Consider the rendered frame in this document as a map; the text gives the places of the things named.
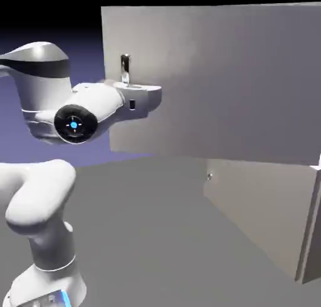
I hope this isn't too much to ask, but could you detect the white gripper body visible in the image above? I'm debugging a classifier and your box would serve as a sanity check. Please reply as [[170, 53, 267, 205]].
[[114, 82, 163, 119]]

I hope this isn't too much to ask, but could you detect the curved silver door handle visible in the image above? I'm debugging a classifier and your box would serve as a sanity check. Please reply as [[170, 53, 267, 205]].
[[120, 53, 132, 86]]

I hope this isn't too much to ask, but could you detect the large grey cabinet door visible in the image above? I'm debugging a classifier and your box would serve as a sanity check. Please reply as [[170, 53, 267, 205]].
[[100, 2, 321, 166]]

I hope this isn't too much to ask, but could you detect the small grey cabinet door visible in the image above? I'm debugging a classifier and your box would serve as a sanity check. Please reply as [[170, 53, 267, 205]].
[[203, 158, 320, 282]]

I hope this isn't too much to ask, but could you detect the grey cabinet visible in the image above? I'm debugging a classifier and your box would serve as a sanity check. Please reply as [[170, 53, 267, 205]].
[[294, 153, 321, 285]]

